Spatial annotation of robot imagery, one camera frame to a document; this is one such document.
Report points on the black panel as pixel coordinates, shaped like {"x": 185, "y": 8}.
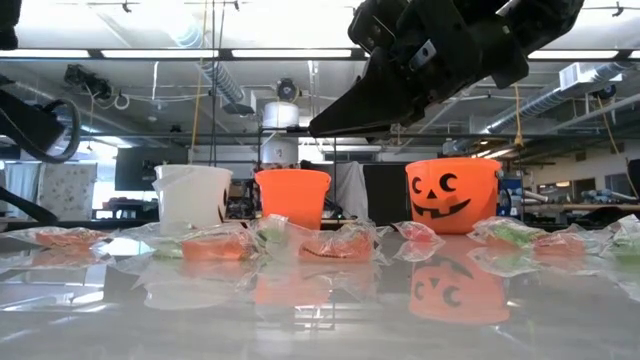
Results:
{"x": 385, "y": 192}

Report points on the white ceiling light strip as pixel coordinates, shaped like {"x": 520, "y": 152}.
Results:
{"x": 290, "y": 53}
{"x": 160, "y": 53}
{"x": 575, "y": 54}
{"x": 45, "y": 53}

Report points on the orange candy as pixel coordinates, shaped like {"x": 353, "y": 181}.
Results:
{"x": 562, "y": 244}
{"x": 345, "y": 248}
{"x": 65, "y": 238}
{"x": 215, "y": 248}

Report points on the round black ceiling camera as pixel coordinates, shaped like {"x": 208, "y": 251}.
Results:
{"x": 287, "y": 89}

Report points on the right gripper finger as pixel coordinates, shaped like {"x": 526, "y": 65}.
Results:
{"x": 370, "y": 110}

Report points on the background black robot arm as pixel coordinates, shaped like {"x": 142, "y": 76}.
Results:
{"x": 336, "y": 207}

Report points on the green candy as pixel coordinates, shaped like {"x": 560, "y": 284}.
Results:
{"x": 510, "y": 232}
{"x": 272, "y": 235}
{"x": 625, "y": 242}

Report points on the silver ventilation duct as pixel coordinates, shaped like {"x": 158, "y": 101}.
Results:
{"x": 550, "y": 95}
{"x": 225, "y": 85}

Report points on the white curtain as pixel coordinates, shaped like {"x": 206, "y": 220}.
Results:
{"x": 20, "y": 182}

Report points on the white cloth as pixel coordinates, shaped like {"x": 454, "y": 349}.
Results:
{"x": 350, "y": 185}

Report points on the black wall monitor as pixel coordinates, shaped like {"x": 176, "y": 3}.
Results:
{"x": 132, "y": 170}

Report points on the floral fabric panel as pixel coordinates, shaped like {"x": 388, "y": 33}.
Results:
{"x": 67, "y": 190}

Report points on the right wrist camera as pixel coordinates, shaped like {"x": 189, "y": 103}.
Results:
{"x": 372, "y": 27}

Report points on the orange bucket jagged-mouth face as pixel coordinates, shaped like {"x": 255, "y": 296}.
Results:
{"x": 292, "y": 192}

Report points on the orange bucket smiling pumpkin face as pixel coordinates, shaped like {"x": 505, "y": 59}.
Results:
{"x": 452, "y": 195}

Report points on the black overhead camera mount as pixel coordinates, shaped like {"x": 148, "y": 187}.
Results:
{"x": 90, "y": 80}

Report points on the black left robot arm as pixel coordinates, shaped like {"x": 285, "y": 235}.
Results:
{"x": 25, "y": 125}

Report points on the white bucket black pumpkin face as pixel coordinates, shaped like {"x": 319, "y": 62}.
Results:
{"x": 190, "y": 197}

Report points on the red wrapped candy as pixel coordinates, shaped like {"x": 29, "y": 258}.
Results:
{"x": 417, "y": 232}

